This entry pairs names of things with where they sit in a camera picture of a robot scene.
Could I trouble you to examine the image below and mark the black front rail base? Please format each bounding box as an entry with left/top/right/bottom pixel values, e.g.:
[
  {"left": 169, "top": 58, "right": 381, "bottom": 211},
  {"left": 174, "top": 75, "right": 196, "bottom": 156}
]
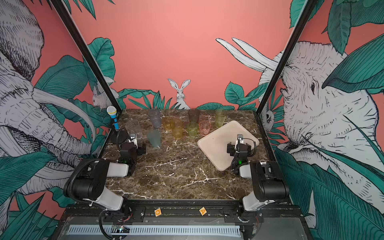
[{"left": 59, "top": 199, "right": 304, "bottom": 224}]

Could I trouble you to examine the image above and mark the blue grey plastic glass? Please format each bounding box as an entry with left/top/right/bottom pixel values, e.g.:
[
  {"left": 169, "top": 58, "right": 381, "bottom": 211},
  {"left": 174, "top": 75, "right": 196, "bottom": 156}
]
[{"left": 148, "top": 109, "right": 162, "bottom": 129}]

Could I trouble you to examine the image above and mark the yellow plastic glass front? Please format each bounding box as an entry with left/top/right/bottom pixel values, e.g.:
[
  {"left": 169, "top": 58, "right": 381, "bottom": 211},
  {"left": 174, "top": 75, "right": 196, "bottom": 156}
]
[{"left": 172, "top": 119, "right": 184, "bottom": 140}]

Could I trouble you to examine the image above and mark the amber plastic glass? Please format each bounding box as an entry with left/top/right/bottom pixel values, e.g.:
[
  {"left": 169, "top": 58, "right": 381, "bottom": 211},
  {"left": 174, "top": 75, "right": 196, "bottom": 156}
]
[{"left": 162, "top": 117, "right": 174, "bottom": 132}]

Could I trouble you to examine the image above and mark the teal frosted glass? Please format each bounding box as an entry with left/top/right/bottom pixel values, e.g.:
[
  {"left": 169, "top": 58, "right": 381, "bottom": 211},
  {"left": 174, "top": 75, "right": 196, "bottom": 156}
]
[{"left": 147, "top": 129, "right": 161, "bottom": 149}]

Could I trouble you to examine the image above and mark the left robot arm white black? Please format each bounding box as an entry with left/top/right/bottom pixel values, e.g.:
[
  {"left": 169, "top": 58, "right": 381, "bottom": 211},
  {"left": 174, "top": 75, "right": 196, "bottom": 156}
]
[{"left": 64, "top": 133, "right": 147, "bottom": 214}]

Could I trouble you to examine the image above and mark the right black frame post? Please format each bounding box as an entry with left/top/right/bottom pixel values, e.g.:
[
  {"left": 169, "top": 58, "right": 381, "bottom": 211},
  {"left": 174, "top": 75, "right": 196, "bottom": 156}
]
[{"left": 256, "top": 0, "right": 317, "bottom": 116}]

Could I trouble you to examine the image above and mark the green plastic glass short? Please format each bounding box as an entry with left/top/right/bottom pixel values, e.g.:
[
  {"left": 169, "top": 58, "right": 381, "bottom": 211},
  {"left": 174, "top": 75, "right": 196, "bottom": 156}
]
[{"left": 187, "top": 122, "right": 199, "bottom": 137}]

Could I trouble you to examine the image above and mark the dark brown plastic glass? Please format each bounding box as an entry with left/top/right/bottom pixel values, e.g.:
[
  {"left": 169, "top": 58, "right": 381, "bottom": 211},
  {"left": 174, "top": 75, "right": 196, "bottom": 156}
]
[{"left": 188, "top": 109, "right": 201, "bottom": 123}]

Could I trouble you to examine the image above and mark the clear plastic glass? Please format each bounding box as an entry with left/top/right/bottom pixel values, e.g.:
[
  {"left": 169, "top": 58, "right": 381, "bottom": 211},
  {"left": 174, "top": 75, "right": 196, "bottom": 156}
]
[{"left": 126, "top": 120, "right": 143, "bottom": 140}]

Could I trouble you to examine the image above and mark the beige square tray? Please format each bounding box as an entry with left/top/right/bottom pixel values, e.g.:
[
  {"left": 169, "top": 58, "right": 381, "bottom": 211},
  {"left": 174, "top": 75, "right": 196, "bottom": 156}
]
[{"left": 198, "top": 121, "right": 260, "bottom": 171}]

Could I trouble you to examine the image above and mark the tall light green glass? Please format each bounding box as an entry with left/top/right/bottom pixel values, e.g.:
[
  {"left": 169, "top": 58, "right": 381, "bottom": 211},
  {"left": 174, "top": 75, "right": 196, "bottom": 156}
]
[{"left": 215, "top": 109, "right": 227, "bottom": 128}]

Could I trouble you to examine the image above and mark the black frame post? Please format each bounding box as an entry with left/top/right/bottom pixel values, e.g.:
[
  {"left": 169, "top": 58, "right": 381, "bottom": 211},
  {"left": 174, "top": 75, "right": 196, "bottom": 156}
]
[
  {"left": 256, "top": 0, "right": 317, "bottom": 116},
  {"left": 51, "top": 0, "right": 122, "bottom": 115}
]

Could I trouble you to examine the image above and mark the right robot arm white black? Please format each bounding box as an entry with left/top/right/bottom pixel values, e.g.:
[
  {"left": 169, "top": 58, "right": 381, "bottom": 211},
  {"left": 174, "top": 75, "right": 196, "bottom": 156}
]
[{"left": 227, "top": 135, "right": 290, "bottom": 212}]

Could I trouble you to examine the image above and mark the pink plastic glass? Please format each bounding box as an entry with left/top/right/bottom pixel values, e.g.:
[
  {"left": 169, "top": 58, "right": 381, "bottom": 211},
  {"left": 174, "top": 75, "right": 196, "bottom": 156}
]
[{"left": 199, "top": 120, "right": 211, "bottom": 136}]

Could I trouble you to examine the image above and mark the left black frame post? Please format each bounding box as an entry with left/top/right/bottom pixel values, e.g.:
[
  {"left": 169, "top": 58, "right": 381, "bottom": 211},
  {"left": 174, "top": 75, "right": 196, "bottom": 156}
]
[{"left": 51, "top": 0, "right": 122, "bottom": 115}]

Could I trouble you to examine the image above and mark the toy microphone on stand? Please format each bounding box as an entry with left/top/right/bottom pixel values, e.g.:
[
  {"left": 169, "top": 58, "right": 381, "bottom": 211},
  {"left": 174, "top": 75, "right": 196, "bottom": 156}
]
[{"left": 107, "top": 106, "right": 128, "bottom": 145}]

